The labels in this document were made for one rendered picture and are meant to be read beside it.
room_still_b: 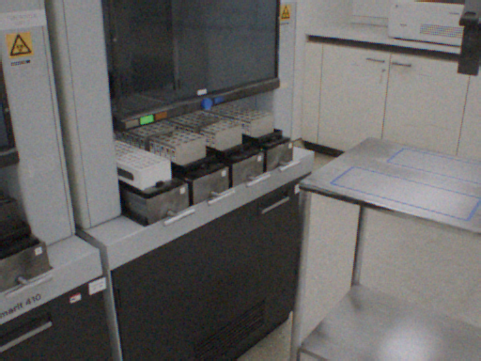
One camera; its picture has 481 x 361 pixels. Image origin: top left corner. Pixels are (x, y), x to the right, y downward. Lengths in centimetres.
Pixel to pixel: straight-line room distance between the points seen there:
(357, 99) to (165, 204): 243
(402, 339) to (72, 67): 122
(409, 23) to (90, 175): 248
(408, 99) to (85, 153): 250
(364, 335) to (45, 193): 103
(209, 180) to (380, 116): 225
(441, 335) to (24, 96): 136
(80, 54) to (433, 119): 254
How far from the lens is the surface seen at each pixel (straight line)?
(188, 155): 139
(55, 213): 121
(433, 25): 327
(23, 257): 110
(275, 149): 156
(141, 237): 126
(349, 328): 167
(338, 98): 362
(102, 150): 123
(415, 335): 170
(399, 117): 342
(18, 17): 109
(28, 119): 112
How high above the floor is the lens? 133
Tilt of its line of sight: 24 degrees down
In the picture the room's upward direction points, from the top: straight up
